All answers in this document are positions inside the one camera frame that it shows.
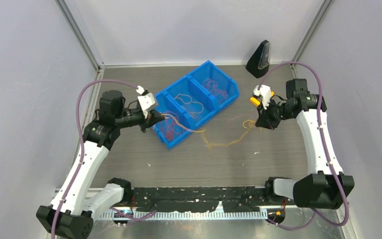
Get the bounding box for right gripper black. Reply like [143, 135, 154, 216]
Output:
[255, 97, 293, 130]

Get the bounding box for yellow cable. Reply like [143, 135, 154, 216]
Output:
[161, 94, 261, 150]

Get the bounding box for pink cable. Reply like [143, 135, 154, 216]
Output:
[202, 77, 248, 121]

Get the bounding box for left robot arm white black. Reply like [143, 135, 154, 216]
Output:
[36, 90, 165, 239]

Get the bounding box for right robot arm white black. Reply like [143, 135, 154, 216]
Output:
[250, 79, 355, 210]

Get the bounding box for yellow triangular plastic piece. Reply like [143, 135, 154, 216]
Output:
[250, 92, 275, 108]

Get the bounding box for blue three-compartment plastic bin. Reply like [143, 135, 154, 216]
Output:
[154, 61, 240, 150]

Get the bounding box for black wedge-shaped stand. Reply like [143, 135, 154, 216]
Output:
[245, 40, 270, 79]

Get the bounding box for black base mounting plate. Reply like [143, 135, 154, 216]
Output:
[110, 186, 297, 214]

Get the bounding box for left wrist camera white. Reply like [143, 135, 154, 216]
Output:
[136, 86, 158, 119]

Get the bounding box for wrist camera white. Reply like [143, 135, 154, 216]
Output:
[136, 86, 158, 119]
[253, 85, 274, 110]

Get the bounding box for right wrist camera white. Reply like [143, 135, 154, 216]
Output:
[253, 85, 274, 110]

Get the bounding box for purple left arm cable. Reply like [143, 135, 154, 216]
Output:
[50, 79, 146, 239]

